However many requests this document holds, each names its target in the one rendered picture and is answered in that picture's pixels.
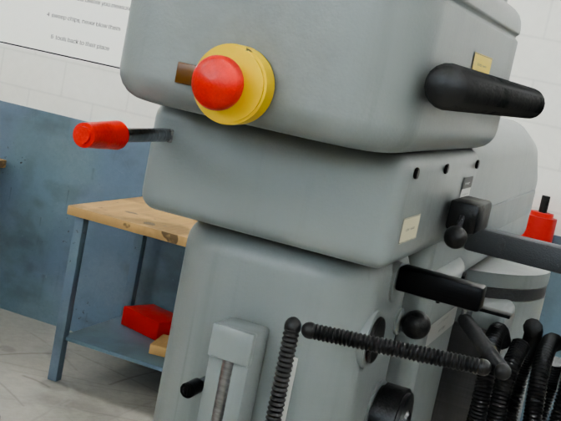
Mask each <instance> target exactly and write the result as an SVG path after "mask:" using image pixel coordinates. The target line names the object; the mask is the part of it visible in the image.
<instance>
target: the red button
mask: <svg viewBox="0 0 561 421"><path fill-rule="evenodd" d="M191 87H192V91H193V94H194V97H195V98H196V100H197V101H198V102H199V103H200V104H201V105H202V106H203V107H205V108H207V109H210V110H216V111H221V110H225V109H229V108H230V107H232V106H233V105H234V104H236V103H237V101H238V100H239V99H240V96H241V95H242V92H243V89H244V76H243V73H242V71H241V69H240V66H239V65H238V64H237V63H236V62H235V61H234V60H233V59H231V58H229V57H226V56H223V55H211V56H209V57H207V58H204V59H203V60H202V61H200V62H199V63H198V65H197V66H196V68H195V70H194V72H193V75H192V79H191Z"/></svg>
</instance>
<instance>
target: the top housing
mask: <svg viewBox="0 0 561 421"><path fill-rule="evenodd" d="M520 31H521V19H520V16H519V14H518V12H517V11H516V9H514V8H513V7H512V6H510V5H509V4H508V3H506V2H505V1H503V0H131V4H130V10H129V18H128V23H127V28H126V34H125V38H124V47H123V52H122V57H121V62H120V78H121V80H122V83H123V85H124V87H125V88H126V89H127V90H128V91H129V92H130V93H131V94H132V95H133V96H135V97H136V98H139V99H142V100H145V101H148V102H151V103H154V104H159V105H163V106H167V107H170V108H174V109H181V110H184V111H189V112H192V113H196V114H202V115H205V114H204V113H203V112H202V111H201V110H200V108H199V106H198V104H197V103H196V101H195V97H194V94H193V91H192V87H191V86H190V85H187V84H180V83H176V82H175V81H174V80H175V75H176V71H177V66H178V62H181V63H189V64H193V65H197V64H198V63H199V61H200V60H201V58H202V57H203V56H204V55H205V54H206V53H207V52H208V51H210V50H211V49H212V48H214V47H216V46H219V45H221V44H226V43H235V44H239V45H244V46H247V47H251V48H253V49H255V50H257V51H258V52H260V53H261V54H262V55H263V56H264V57H265V58H266V60H267V61H268V63H269V64H270V66H271V69H272V71H273V74H274V79H275V90H274V94H273V98H272V100H271V102H270V105H269V107H268V109H267V110H266V111H265V112H264V113H263V114H262V115H261V116H260V117H259V118H258V119H256V120H254V121H252V122H250V123H248V124H246V125H250V126H254V127H257V128H262V129H268V130H272V131H275V132H279V133H283V134H289V135H294V136H297V137H301V138H305V139H312V140H315V141H319V142H323V143H327V144H331V145H338V146H342V147H347V148H351V149H356V150H365V151H371V152H379V153H405V152H418V151H430V150H455V149H467V148H478V147H482V146H484V145H487V144H488V143H490V142H491V141H492V140H493V138H494V137H495V135H496V133H497V131H498V126H499V121H500V118H501V116H498V115H490V114H474V113H465V112H457V111H448V110H441V109H438V108H436V107H434V106H433V105H432V104H431V103H430V102H429V101H428V99H427V96H426V95H425V89H424V84H425V81H426V77H427V76H428V74H429V73H430V71H431V70H432V69H434V68H435V67H436V66H438V65H440V64H443V63H455V64H457V65H460V66H463V67H466V68H471V69H474V70H477V71H479V72H483V73H486V74H490V75H492V76H496V77H499V78H501V79H506V80H509V78H510V74H511V71H512V66H513V60H514V56H515V53H516V49H517V45H518V41H517V40H516V37H517V36H518V35H519V34H520Z"/></svg>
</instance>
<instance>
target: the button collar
mask: <svg viewBox="0 0 561 421"><path fill-rule="evenodd" d="M211 55H223V56H226V57H229V58H231V59H233V60H234V61H235V62H236V63H237V64H238V65H239V66H240V69H241V71H242V73H243V76H244V89H243V92H242V95H241V96H240V99H239V100H238V101H237V103H236V104H234V105H233V106H232V107H230V108H229V109H225V110H221V111H216V110H210V109H207V108H205V107H203V106H202V105H201V104H200V103H199V102H198V101H197V100H196V99H195V101H196V103H197V104H198V106H199V108H200V110H201V111H202V112H203V113H204V114H205V115H206V116H207V117H208V118H210V119H212V120H213V121H215V122H217V123H220V124H237V125H240V124H248V123H250V122H252V121H254V120H256V119H258V118H259V117H260V116H261V115H262V114H263V113H264V112H265V111H266V110H267V109H268V107H269V105H270V102H271V100H272V98H273V94H274V90H275V79H274V74H273V71H272V69H271V66H270V64H269V63H268V61H267V60H266V58H265V57H264V56H263V55H262V54H261V53H260V52H258V51H257V50H255V49H253V48H251V47H247V46H244V45H239V44H235V43H226V44H221V45H219V46H216V47H214V48H212V49H211V50H210V51H208V52H207V53H206V54H205V55H204V56H203V57H202V58H201V60H200V61H202V60H203V59H204V58H207V57H209V56H211Z"/></svg>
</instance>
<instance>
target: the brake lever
mask: <svg viewBox="0 0 561 421"><path fill-rule="evenodd" d="M173 134H174V130H173V129H167V128H127V126H126V125H125V124H124V123H123V122H121V121H119V120H110V121H97V122H84V123H80V124H77V125H76V127H75V128H74V130H73V140H74V142H75V144H76V145H77V146H79V147H82V148H91V149H105V150H120V149H122V148H123V147H124V146H125V145H126V144H127V143H128V142H168V143H172V139H173Z"/></svg>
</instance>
